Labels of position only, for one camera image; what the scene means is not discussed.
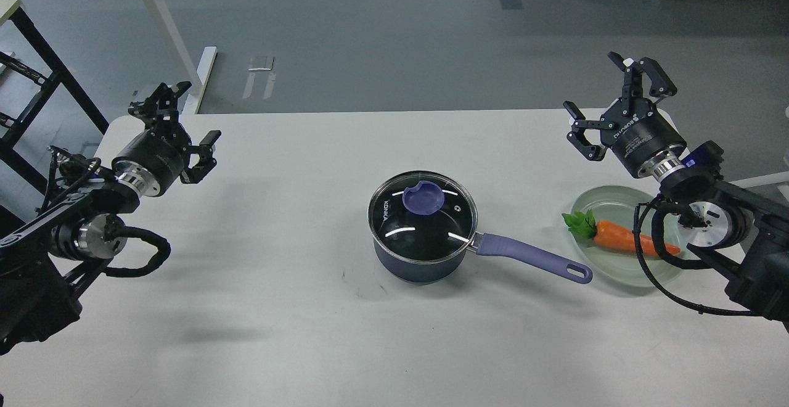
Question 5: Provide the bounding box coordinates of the blue saucepan with handle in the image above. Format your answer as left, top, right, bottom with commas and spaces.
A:
368, 171, 594, 286

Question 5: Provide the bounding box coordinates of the clear glass plate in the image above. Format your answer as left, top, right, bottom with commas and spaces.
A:
570, 186, 682, 288

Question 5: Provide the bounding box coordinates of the glass pot lid blue knob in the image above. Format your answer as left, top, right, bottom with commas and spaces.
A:
367, 170, 477, 263

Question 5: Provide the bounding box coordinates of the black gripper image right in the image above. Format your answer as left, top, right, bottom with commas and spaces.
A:
563, 52, 687, 179

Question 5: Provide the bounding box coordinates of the black metal rack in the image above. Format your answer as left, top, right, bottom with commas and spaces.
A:
0, 0, 110, 189

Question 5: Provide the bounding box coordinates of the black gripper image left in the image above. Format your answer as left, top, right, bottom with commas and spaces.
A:
112, 81, 222, 198

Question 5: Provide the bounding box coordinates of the orange toy carrot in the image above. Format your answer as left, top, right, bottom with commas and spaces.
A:
562, 210, 682, 256

